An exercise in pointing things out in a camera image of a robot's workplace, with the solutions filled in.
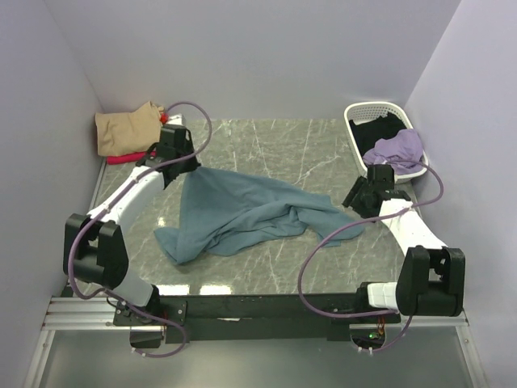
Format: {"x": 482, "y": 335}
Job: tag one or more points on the aluminium rail frame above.
{"x": 79, "y": 345}

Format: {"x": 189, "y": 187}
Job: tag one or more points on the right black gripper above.
{"x": 352, "y": 195}

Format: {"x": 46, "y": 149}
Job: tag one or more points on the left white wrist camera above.
{"x": 178, "y": 120}

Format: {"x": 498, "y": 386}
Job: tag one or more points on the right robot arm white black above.
{"x": 431, "y": 280}

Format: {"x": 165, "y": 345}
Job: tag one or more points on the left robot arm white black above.
{"x": 94, "y": 247}

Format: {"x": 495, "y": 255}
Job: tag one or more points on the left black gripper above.
{"x": 193, "y": 163}

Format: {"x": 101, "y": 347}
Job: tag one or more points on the white plastic laundry basket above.
{"x": 368, "y": 111}

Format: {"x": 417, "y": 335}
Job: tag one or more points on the folded beige t shirt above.
{"x": 124, "y": 133}

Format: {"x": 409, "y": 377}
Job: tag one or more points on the purple t shirt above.
{"x": 402, "y": 152}

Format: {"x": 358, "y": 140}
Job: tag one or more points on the blue t shirt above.
{"x": 225, "y": 212}

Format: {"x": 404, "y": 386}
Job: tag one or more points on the folded pink t shirt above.
{"x": 122, "y": 159}

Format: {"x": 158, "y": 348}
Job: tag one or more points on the black t shirt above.
{"x": 367, "y": 134}

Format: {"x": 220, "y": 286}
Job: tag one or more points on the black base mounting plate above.
{"x": 247, "y": 317}

